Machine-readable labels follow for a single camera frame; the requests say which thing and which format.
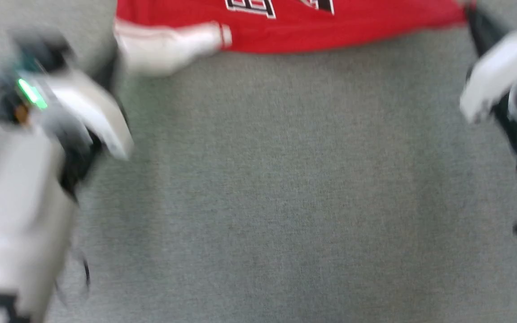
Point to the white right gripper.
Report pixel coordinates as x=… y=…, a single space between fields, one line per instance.
x=496 y=72

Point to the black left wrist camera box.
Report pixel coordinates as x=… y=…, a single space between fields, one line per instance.
x=29 y=67

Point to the grey-green fabric sofa cushion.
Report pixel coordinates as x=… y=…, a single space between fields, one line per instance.
x=285 y=188

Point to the red and white sports shirt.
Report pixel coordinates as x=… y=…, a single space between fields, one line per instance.
x=330 y=27

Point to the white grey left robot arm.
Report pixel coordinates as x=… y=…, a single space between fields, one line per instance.
x=16 y=215

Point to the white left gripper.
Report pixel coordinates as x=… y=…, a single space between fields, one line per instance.
x=92 y=112

